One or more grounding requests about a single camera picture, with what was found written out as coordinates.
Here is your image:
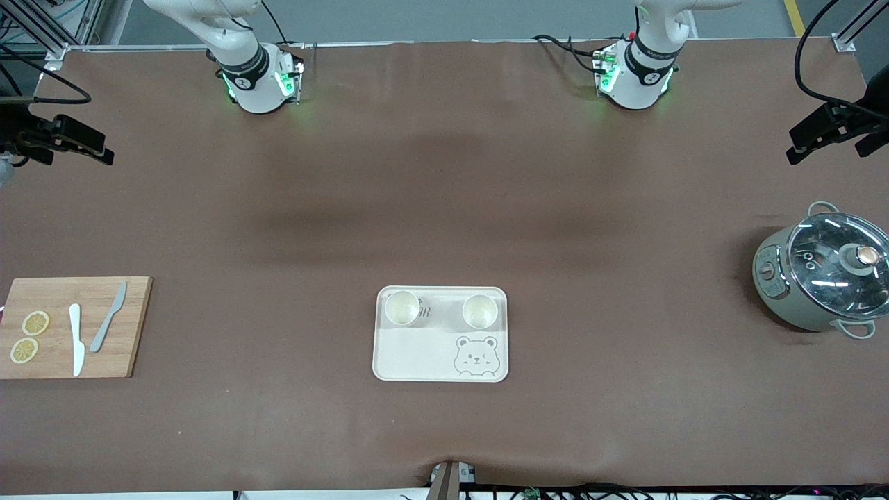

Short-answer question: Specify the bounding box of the wooden cutting board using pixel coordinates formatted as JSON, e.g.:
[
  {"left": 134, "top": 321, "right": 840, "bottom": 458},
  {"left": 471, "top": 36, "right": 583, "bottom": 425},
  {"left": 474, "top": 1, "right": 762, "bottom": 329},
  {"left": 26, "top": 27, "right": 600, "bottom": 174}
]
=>
[{"left": 0, "top": 276, "right": 153, "bottom": 380}]

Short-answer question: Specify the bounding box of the black base cable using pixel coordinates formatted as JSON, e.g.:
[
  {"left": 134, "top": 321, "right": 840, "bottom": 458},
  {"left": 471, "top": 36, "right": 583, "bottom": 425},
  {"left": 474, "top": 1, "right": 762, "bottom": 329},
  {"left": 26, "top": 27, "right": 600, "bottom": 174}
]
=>
[
  {"left": 531, "top": 33, "right": 608, "bottom": 74},
  {"left": 260, "top": 0, "right": 292, "bottom": 48}
]

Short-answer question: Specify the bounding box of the cream bear-print tray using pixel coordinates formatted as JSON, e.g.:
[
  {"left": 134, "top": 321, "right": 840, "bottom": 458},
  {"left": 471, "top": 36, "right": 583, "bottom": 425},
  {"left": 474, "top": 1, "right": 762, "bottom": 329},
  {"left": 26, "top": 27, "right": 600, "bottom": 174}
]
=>
[{"left": 372, "top": 285, "right": 509, "bottom": 383}]

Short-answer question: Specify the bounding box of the aluminium frame post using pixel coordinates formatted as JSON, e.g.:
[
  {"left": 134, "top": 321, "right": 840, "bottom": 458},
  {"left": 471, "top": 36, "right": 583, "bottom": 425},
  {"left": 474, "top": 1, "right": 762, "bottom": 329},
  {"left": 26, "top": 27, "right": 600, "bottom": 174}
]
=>
[
  {"left": 833, "top": 0, "right": 889, "bottom": 53},
  {"left": 0, "top": 0, "right": 105, "bottom": 70}
]

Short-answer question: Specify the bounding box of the white plastic knife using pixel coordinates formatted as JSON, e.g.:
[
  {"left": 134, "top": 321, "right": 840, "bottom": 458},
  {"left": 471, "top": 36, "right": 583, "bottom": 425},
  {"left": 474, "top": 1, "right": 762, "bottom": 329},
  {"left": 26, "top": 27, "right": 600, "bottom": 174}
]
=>
[{"left": 68, "top": 303, "right": 86, "bottom": 378}]

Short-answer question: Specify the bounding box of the white IKEA cup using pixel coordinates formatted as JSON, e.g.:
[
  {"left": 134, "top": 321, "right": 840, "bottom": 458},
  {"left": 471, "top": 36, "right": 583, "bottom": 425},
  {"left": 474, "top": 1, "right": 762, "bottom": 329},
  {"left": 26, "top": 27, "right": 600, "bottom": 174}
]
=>
[
  {"left": 462, "top": 294, "right": 499, "bottom": 330},
  {"left": 384, "top": 290, "right": 422, "bottom": 327}
]

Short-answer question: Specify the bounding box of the grey electric cooking pot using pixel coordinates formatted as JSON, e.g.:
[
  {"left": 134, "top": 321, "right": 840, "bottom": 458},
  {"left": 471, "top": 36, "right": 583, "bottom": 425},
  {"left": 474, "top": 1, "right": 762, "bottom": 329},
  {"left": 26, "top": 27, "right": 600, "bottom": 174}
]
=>
[{"left": 752, "top": 201, "right": 889, "bottom": 340}]

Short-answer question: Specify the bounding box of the glass pot lid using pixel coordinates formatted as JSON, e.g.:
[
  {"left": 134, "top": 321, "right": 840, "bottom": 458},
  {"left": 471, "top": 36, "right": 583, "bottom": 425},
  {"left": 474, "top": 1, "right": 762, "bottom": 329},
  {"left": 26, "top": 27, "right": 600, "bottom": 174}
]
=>
[{"left": 787, "top": 212, "right": 889, "bottom": 322}]

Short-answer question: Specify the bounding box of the metal table edge bracket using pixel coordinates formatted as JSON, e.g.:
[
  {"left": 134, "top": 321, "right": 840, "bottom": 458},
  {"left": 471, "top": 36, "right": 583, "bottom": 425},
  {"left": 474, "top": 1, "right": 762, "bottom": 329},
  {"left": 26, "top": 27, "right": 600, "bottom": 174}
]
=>
[{"left": 425, "top": 460, "right": 479, "bottom": 500}]

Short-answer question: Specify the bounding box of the grey plastic knife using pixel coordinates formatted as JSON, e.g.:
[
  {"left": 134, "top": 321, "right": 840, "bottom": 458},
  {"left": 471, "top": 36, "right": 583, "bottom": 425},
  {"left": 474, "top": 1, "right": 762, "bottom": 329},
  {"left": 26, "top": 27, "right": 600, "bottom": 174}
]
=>
[{"left": 89, "top": 281, "right": 128, "bottom": 353}]

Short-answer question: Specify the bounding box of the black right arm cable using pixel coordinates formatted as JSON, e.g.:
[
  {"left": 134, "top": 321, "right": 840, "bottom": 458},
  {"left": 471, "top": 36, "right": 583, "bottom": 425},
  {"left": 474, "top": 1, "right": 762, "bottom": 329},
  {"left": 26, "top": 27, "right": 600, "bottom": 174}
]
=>
[{"left": 0, "top": 42, "right": 92, "bottom": 106}]

